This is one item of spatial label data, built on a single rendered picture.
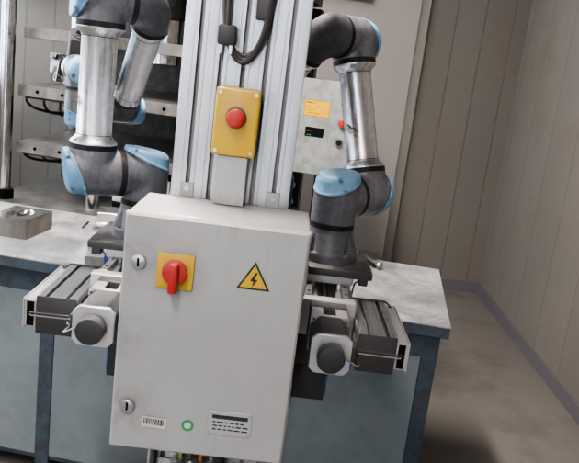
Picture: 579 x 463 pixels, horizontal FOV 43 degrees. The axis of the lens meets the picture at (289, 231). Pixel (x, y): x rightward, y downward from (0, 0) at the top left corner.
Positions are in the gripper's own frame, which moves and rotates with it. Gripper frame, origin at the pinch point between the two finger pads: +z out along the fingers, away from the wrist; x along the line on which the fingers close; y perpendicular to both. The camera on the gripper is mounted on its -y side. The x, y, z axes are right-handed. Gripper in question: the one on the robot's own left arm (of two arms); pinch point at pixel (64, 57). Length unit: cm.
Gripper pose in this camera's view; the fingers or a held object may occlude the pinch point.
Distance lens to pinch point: 243.0
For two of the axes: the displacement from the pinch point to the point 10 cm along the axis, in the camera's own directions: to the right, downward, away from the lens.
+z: -4.2, -2.5, 8.7
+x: 8.7, 1.4, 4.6
